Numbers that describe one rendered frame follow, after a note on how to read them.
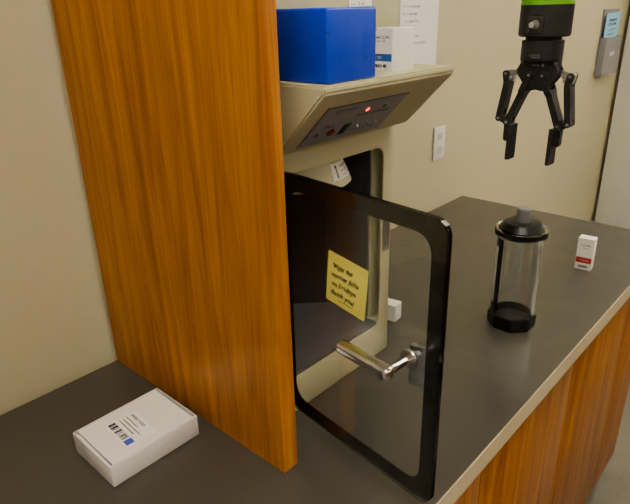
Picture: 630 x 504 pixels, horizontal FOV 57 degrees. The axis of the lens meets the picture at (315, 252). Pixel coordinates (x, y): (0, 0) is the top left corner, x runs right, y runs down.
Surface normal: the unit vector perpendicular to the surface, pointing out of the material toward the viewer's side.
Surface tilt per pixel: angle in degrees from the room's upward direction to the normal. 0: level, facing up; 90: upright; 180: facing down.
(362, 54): 90
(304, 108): 90
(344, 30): 90
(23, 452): 0
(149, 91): 90
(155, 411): 0
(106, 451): 0
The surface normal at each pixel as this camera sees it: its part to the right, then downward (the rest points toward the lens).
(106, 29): -0.67, 0.30
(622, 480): -0.03, -0.92
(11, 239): 0.74, 0.24
